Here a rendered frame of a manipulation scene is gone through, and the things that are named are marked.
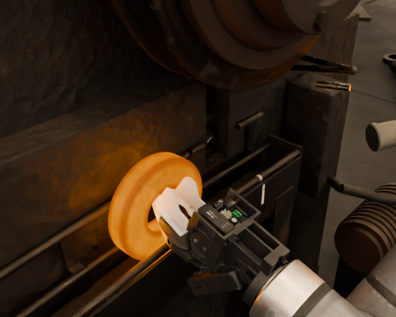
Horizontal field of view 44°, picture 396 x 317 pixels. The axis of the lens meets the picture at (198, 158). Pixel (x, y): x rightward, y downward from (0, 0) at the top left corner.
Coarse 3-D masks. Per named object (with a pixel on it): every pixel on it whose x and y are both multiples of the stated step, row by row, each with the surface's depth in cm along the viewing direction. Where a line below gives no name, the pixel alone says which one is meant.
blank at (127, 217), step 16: (144, 160) 66; (160, 160) 66; (176, 160) 67; (128, 176) 65; (144, 176) 64; (160, 176) 66; (176, 176) 69; (192, 176) 71; (128, 192) 64; (144, 192) 65; (160, 192) 67; (112, 208) 65; (128, 208) 64; (144, 208) 66; (112, 224) 65; (128, 224) 64; (144, 224) 67; (128, 240) 66; (144, 240) 68; (160, 240) 71; (144, 256) 69
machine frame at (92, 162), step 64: (0, 0) 54; (64, 0) 60; (0, 64) 57; (64, 64) 64; (128, 64) 72; (0, 128) 60; (64, 128) 63; (128, 128) 68; (192, 128) 79; (256, 128) 94; (0, 192) 57; (64, 192) 64; (0, 256) 60; (128, 256) 79
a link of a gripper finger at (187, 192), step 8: (184, 184) 67; (192, 184) 66; (176, 192) 68; (184, 192) 67; (192, 192) 66; (184, 200) 68; (192, 200) 67; (200, 200) 66; (184, 208) 67; (192, 208) 68
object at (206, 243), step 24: (192, 216) 59; (216, 216) 59; (240, 216) 61; (192, 240) 62; (216, 240) 58; (240, 240) 60; (264, 240) 60; (216, 264) 60; (240, 264) 60; (264, 264) 56
